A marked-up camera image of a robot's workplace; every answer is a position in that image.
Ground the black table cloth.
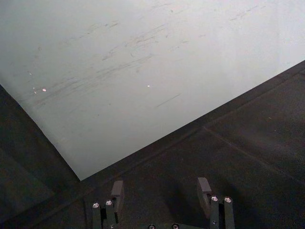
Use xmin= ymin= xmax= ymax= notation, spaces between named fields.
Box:
xmin=0 ymin=59 xmax=305 ymax=229

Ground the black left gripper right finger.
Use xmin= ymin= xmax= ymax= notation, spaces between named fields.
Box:
xmin=197 ymin=177 xmax=235 ymax=229

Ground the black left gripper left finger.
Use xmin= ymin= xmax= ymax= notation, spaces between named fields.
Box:
xmin=91 ymin=180 xmax=125 ymax=229

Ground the plain pale wall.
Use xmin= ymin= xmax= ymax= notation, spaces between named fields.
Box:
xmin=0 ymin=0 xmax=305 ymax=181

